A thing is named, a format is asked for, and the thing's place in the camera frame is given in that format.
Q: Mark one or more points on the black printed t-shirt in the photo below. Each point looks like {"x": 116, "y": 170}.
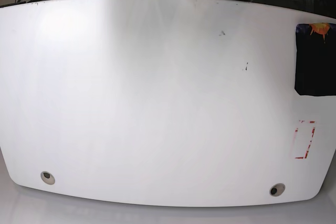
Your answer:
{"x": 315, "y": 59}

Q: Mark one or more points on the red tape rectangle marking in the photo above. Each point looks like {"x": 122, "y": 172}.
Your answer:
{"x": 304, "y": 134}

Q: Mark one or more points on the right table cable grommet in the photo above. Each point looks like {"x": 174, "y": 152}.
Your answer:
{"x": 277, "y": 189}

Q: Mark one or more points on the table cable grommet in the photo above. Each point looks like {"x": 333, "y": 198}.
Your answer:
{"x": 47, "y": 178}
{"x": 277, "y": 189}

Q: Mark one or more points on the left table cable grommet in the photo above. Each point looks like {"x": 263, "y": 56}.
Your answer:
{"x": 47, "y": 178}

